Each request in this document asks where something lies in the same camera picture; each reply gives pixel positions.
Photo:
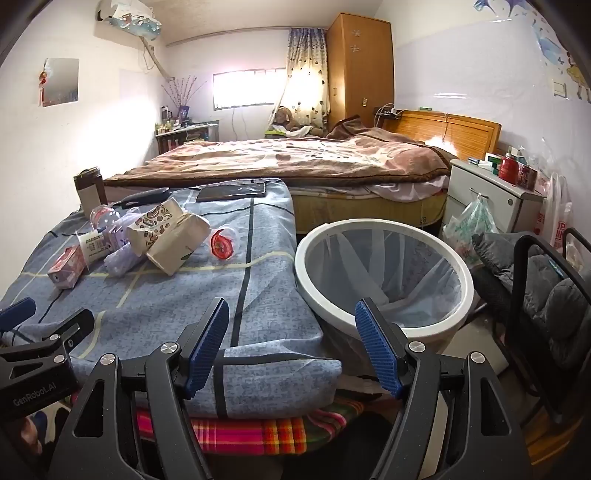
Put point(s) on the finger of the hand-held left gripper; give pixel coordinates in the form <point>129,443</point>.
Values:
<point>16,314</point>
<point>69,327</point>

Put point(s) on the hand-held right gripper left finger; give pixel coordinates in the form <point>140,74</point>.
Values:
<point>207,350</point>

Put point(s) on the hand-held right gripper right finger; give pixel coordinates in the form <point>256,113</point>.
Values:
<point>376,350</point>

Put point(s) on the white trash bin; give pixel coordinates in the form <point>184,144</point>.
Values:
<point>307,281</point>

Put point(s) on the purple drink carton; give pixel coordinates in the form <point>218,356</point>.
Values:
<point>117,233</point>

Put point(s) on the clear plastic cup red lid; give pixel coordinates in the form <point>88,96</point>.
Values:
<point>224,244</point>

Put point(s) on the patterned paper cup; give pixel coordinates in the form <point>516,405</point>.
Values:
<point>154,221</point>

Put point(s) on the blue plaid bedsheet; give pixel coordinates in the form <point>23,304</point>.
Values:
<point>184,314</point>

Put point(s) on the pink drink carton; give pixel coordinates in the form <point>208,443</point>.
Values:
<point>67,270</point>

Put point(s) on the white labelled cup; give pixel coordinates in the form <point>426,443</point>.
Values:
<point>94,249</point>

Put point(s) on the colourful plaid cloth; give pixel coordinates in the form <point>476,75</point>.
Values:
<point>258,434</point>

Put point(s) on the beige tissue pack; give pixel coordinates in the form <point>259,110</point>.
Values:
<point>178,249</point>

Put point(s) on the clear plastic bottle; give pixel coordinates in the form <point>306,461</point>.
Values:
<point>104,217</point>

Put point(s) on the brown white box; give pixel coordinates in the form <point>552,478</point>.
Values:
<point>90,194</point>

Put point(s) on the dark blue pouch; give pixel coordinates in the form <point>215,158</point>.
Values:
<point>143,196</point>

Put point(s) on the green plastic bag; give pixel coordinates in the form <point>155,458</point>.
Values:
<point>471,221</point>

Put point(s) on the black smartphone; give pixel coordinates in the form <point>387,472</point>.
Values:
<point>231,191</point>

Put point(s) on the pale pink bedsheet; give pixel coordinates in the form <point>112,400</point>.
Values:
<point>415,189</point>

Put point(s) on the grey cushion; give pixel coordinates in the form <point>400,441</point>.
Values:
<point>531,277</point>

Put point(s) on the white nightstand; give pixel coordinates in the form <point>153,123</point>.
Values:
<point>489,189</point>

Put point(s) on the brown blanket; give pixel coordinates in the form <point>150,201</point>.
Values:
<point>277,161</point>

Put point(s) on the cluttered desk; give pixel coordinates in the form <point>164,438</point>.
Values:
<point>184,136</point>

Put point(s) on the pile of small boxes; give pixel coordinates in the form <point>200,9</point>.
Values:
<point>485,162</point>

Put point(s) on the white red plastic bag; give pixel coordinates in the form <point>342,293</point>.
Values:
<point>551,217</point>

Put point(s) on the red canister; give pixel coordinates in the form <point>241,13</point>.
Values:
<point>509,168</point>

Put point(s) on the red patterned tin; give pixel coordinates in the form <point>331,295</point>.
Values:
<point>527,175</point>

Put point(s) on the wooden bed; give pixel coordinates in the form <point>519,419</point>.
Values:
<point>461,134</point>

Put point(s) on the white power strip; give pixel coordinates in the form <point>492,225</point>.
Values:
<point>388,112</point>

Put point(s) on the brown teddy bear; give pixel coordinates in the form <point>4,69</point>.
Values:
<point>286,117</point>

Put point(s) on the purple branch decoration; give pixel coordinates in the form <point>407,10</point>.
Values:
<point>182,92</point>

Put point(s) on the window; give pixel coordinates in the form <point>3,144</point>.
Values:
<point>244,90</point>

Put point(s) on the wooden wardrobe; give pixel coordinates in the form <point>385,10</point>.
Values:
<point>360,69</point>

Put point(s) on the patterned curtain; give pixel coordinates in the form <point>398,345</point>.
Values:
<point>304,69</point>

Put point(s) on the white air conditioner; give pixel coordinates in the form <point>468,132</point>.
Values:
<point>134,21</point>

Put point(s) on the silvery wall poster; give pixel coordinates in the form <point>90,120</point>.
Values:
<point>60,83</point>

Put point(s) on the white light switch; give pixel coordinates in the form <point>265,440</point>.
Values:
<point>560,87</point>

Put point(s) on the cartoon couple wall sticker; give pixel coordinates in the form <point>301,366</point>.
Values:
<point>577,74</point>

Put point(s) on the blue dolphin wall sticker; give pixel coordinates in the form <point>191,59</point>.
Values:
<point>549,46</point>

